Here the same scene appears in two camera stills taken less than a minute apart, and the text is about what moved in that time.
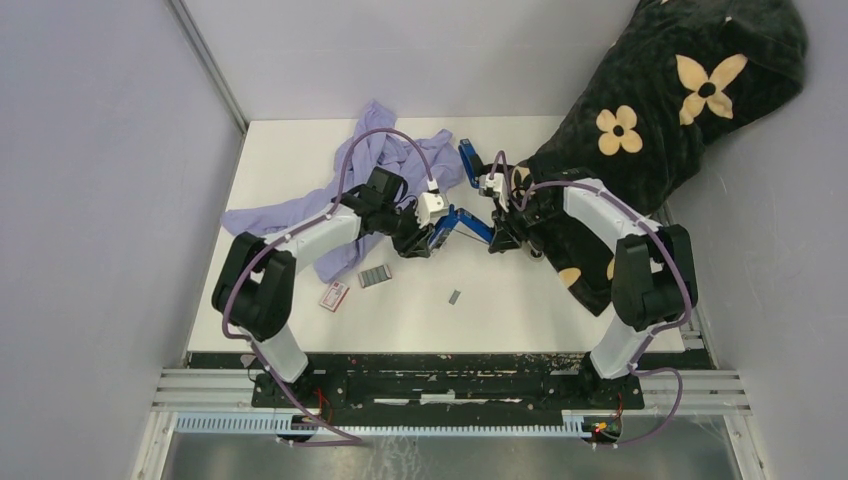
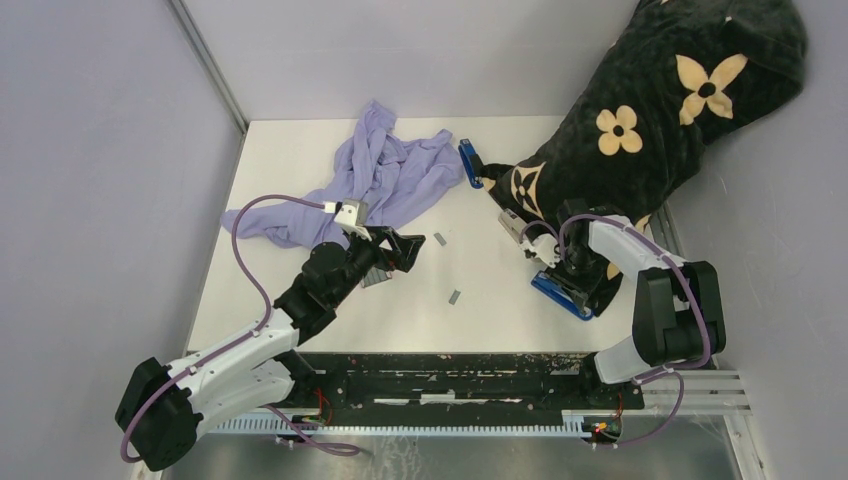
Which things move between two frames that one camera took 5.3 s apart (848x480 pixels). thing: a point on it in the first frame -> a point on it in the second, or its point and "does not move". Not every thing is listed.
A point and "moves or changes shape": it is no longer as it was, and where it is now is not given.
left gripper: x=420 y=249 -> x=403 y=249
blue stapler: x=444 y=225 -> x=559 y=295
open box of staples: x=375 y=276 does not move
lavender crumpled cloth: x=373 y=141 does not move
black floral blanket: x=677 y=74 does not move
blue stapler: x=472 y=162 does not move
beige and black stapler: x=533 y=253 moves or changes shape
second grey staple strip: x=453 y=297 does not move
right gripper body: x=532 y=212 -> x=579 y=265
